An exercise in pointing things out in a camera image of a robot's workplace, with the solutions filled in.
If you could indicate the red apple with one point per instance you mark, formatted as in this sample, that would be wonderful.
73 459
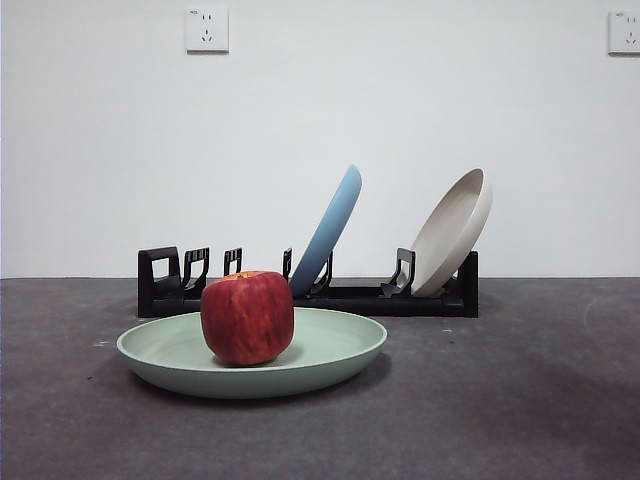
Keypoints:
246 320

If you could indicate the green plate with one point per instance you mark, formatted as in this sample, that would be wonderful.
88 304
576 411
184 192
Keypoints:
330 350

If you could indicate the blue plate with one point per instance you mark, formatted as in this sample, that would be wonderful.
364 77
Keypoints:
330 225

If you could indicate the beige plate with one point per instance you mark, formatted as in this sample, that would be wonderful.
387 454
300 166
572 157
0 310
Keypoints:
450 235

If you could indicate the black plate rack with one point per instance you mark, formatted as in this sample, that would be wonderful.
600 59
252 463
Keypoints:
150 300

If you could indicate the white wall socket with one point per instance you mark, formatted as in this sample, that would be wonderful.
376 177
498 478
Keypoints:
626 33
208 30

